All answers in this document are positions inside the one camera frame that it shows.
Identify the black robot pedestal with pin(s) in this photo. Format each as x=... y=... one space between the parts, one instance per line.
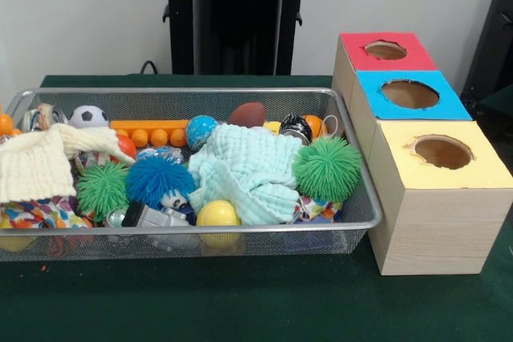
x=236 y=17

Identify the shallow clear mesh bin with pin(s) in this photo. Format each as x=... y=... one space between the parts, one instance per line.
x=120 y=244

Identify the black upright panel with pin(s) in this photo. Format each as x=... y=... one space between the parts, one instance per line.
x=493 y=37

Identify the cream ribbed cloth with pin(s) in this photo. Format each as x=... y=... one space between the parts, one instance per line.
x=36 y=162

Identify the clear packet with blue print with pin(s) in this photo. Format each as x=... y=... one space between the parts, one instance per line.
x=160 y=154

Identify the wooden box with three holes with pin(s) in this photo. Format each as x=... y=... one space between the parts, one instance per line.
x=441 y=218

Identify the plain yellow ball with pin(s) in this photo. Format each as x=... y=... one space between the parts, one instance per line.
x=218 y=216

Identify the colourful globe ball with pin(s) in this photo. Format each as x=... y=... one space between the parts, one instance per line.
x=201 y=133

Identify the small brown football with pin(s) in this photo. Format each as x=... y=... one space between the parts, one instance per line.
x=247 y=114

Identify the blue spiky toy with face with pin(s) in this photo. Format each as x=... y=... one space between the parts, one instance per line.
x=158 y=178

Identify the small soccer ball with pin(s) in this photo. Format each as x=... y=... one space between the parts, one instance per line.
x=89 y=117

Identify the long orange block with holes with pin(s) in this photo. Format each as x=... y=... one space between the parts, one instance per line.
x=150 y=125

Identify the large green spiky ball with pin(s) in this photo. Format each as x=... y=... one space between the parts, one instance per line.
x=103 y=191

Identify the mint ribbed cloth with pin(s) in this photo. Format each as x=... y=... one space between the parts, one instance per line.
x=248 y=166

